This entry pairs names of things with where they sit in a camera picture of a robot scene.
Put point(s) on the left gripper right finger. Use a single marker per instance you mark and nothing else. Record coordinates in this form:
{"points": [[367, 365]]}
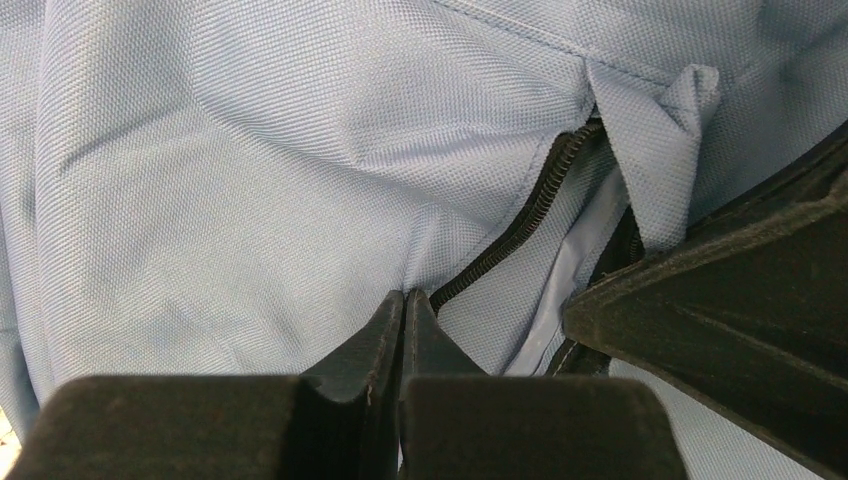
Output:
{"points": [[457, 422]]}

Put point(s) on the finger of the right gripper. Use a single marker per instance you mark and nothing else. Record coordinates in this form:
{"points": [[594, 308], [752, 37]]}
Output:
{"points": [[749, 315]]}

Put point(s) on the blue student backpack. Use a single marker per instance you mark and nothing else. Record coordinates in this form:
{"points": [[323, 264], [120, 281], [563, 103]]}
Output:
{"points": [[232, 188]]}

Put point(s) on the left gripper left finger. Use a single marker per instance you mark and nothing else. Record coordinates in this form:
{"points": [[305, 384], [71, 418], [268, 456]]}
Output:
{"points": [[337, 420]]}

